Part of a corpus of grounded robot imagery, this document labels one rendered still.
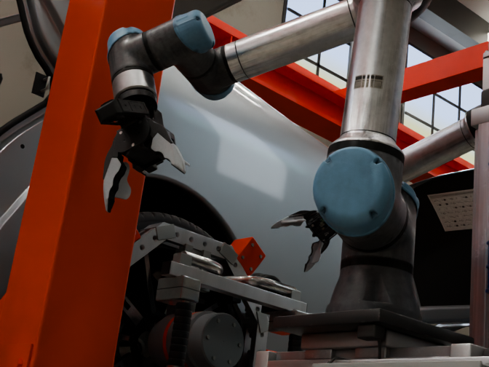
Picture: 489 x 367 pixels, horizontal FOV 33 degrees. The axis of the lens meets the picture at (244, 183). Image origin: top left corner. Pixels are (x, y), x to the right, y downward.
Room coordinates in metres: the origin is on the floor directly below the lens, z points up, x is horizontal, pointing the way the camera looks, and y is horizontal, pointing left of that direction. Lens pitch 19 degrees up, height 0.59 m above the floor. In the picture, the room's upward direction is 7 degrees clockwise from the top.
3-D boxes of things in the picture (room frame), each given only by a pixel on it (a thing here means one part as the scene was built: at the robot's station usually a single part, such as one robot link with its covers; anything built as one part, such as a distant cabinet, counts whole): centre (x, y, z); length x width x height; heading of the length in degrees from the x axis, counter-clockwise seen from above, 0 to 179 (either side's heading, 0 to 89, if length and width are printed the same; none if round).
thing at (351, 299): (1.29, -0.23, 0.87); 0.15 x 0.15 x 0.10
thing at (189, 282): (1.74, 0.11, 0.93); 0.09 x 0.05 x 0.05; 40
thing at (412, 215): (1.28, -0.23, 0.98); 0.13 x 0.12 x 0.14; 157
